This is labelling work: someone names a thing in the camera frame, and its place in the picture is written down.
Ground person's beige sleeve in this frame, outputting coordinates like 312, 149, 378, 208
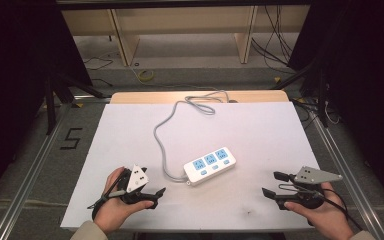
69, 219, 110, 240
347, 229, 378, 240

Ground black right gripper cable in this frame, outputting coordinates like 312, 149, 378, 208
278, 182, 365, 232

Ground person's left hand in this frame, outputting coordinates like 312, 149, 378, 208
93, 166, 156, 235

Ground person's right hand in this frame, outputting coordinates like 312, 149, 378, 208
283, 181, 355, 240

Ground wooden table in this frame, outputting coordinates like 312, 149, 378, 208
109, 89, 290, 105

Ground white floor cable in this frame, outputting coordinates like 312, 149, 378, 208
323, 99, 340, 125

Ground light wooden shelf unit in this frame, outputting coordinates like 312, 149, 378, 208
61, 4, 312, 67

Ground person's right beige sleeve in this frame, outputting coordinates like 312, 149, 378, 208
347, 229, 378, 240

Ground person's left beige sleeve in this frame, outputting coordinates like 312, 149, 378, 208
69, 219, 110, 240

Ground black curtain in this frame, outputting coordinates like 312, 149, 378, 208
287, 0, 384, 203
0, 0, 94, 209

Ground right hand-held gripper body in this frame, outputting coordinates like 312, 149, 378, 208
276, 165, 344, 211

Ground thin black floor cable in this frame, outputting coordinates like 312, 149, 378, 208
82, 55, 115, 72

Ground white power strip blue sockets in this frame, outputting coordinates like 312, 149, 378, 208
183, 146, 238, 187

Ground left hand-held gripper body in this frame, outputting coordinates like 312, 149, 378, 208
115, 164, 158, 210

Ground aluminium floor rail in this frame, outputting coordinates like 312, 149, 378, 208
309, 109, 384, 240
0, 102, 73, 240

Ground white power strip with cable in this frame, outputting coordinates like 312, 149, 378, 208
152, 90, 230, 184

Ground black metal stand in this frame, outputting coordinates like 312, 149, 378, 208
43, 69, 105, 136
272, 59, 330, 129

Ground bundle of black cables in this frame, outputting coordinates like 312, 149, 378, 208
250, 4, 298, 74

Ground white table sheet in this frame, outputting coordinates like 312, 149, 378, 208
60, 101, 321, 233

